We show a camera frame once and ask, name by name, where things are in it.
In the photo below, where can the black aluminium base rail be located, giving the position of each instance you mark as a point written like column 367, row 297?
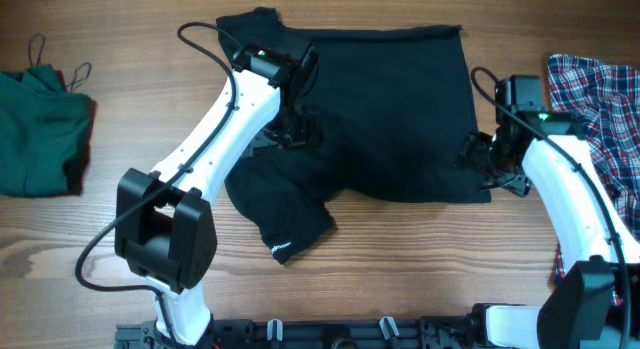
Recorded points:
column 387, row 332

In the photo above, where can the red blue plaid shirt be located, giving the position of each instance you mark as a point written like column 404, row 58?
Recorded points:
column 604, row 98

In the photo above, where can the green drawstring bag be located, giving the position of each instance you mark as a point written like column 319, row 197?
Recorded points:
column 45, row 129

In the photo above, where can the black polo shirt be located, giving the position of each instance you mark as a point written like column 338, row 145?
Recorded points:
column 395, row 108

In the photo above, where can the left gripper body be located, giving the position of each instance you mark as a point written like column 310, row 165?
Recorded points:
column 293, row 128

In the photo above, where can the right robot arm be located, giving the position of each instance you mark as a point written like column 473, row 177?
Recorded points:
column 597, row 303

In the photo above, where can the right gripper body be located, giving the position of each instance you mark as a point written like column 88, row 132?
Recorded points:
column 481, row 153

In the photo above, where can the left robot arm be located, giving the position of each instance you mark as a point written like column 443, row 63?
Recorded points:
column 164, row 225

